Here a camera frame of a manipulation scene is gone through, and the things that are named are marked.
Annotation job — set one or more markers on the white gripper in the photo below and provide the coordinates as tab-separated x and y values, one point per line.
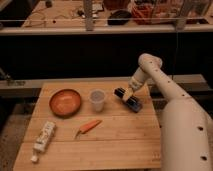
134	85

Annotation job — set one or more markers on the black whiteboard eraser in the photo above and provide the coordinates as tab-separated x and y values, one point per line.
132	103

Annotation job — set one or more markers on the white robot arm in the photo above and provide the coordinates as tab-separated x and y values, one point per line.
184	138

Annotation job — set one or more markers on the clear plastic cup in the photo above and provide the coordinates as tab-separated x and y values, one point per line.
97	99

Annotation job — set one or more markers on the orange plastic carrot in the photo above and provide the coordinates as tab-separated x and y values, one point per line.
86	127

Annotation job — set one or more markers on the orange wooden bowl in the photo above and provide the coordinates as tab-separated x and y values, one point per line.
65	103

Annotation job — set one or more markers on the black bowl on shelf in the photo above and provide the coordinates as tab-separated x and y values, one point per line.
119	17

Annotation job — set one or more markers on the white tube with label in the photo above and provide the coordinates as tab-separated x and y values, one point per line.
43	140

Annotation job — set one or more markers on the grey metal post right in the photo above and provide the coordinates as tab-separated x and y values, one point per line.
181	19

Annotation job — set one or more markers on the grey metal post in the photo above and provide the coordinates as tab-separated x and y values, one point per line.
181	19
87	5

